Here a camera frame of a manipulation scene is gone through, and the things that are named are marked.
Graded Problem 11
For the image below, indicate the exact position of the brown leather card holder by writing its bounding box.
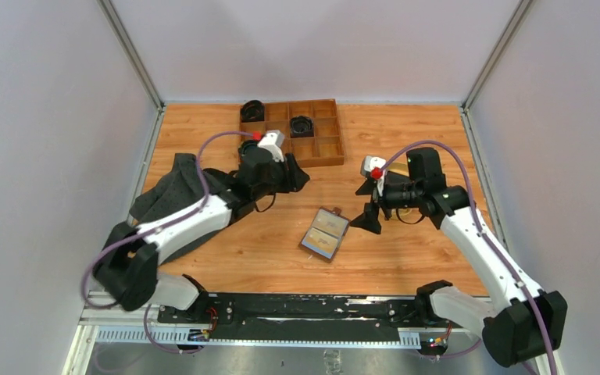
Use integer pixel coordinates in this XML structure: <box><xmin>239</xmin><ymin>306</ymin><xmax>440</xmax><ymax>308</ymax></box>
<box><xmin>298</xmin><ymin>206</ymin><xmax>350</xmax><ymax>263</ymax></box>

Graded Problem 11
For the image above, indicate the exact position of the black-green coiled belt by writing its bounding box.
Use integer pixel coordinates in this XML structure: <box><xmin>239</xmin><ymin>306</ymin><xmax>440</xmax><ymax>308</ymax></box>
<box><xmin>237</xmin><ymin>139</ymin><xmax>258</xmax><ymax>159</ymax></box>

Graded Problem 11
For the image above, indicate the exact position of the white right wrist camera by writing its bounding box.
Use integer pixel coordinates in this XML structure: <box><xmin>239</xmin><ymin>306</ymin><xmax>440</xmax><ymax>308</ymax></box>
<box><xmin>360</xmin><ymin>155</ymin><xmax>387</xmax><ymax>196</ymax></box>

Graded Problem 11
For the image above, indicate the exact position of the dark grey dotted cloth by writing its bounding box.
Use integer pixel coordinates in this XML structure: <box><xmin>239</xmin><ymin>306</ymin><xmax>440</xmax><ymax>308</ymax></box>
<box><xmin>129</xmin><ymin>153</ymin><xmax>232</xmax><ymax>265</ymax></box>

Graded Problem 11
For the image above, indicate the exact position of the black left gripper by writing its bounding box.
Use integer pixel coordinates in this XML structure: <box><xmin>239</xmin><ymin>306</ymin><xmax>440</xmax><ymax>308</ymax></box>
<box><xmin>252</xmin><ymin>152</ymin><xmax>309</xmax><ymax>201</ymax></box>

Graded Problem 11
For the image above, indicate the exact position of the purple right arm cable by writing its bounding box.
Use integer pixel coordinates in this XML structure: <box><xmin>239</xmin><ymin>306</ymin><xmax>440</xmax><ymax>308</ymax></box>
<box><xmin>377</xmin><ymin>140</ymin><xmax>560</xmax><ymax>375</ymax></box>

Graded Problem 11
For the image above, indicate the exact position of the yellow oval card tray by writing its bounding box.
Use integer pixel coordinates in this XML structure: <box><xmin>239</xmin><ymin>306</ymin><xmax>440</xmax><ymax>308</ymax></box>
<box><xmin>389</xmin><ymin>162</ymin><xmax>423</xmax><ymax>225</ymax></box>

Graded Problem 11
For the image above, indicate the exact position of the black coiled belt top-left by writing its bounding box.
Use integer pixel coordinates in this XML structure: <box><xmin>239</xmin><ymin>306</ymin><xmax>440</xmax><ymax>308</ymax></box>
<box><xmin>240</xmin><ymin>99</ymin><xmax>265</xmax><ymax>123</ymax></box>

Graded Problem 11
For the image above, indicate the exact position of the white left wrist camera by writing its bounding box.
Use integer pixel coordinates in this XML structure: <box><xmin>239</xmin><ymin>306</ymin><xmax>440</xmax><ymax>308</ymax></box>
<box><xmin>257</xmin><ymin>130</ymin><xmax>285</xmax><ymax>163</ymax></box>

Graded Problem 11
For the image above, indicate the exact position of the wooden compartment tray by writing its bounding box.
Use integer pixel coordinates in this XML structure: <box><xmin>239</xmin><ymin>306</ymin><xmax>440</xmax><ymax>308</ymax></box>
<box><xmin>239</xmin><ymin>98</ymin><xmax>345</xmax><ymax>168</ymax></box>

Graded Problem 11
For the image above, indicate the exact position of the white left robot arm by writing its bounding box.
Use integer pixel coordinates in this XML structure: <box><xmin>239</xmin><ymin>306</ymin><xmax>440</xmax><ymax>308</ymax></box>
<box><xmin>90</xmin><ymin>143</ymin><xmax>310</xmax><ymax>323</ymax></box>

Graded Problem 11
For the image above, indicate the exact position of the black coiled belt middle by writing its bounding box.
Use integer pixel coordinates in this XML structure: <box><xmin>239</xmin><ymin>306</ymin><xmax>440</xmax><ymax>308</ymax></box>
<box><xmin>289</xmin><ymin>116</ymin><xmax>314</xmax><ymax>138</ymax></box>

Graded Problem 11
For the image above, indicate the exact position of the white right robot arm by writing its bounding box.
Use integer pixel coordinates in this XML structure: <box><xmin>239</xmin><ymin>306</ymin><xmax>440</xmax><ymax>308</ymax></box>
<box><xmin>351</xmin><ymin>141</ymin><xmax>568</xmax><ymax>373</ymax></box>

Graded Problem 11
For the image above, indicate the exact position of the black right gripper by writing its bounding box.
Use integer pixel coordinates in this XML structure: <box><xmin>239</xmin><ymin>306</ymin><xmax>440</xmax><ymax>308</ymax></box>
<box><xmin>349</xmin><ymin>174</ymin><xmax>423</xmax><ymax>234</ymax></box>

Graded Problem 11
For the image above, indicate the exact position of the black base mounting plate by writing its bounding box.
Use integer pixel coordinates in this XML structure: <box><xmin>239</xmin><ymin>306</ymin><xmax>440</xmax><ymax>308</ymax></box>
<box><xmin>152</xmin><ymin>293</ymin><xmax>456</xmax><ymax>344</ymax></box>

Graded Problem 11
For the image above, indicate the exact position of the gold VIP card 8841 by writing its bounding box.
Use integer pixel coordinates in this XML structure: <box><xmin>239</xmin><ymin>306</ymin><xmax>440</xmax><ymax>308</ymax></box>
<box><xmin>300</xmin><ymin>228</ymin><xmax>339</xmax><ymax>259</ymax></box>

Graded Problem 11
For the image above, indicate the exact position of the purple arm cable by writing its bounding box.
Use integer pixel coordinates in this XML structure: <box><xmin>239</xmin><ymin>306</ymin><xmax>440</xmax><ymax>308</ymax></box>
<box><xmin>377</xmin><ymin>140</ymin><xmax>560</xmax><ymax>375</ymax></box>
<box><xmin>80</xmin><ymin>130</ymin><xmax>264</xmax><ymax>310</ymax></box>

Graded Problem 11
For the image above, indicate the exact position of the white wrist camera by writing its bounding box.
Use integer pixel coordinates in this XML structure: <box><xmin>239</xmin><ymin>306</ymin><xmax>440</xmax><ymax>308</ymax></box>
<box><xmin>360</xmin><ymin>155</ymin><xmax>387</xmax><ymax>196</ymax></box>
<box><xmin>257</xmin><ymin>130</ymin><xmax>285</xmax><ymax>163</ymax></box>

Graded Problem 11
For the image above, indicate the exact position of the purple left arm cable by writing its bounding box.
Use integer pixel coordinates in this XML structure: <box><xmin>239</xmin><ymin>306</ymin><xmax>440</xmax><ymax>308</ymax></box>
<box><xmin>80</xmin><ymin>130</ymin><xmax>264</xmax><ymax>310</ymax></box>

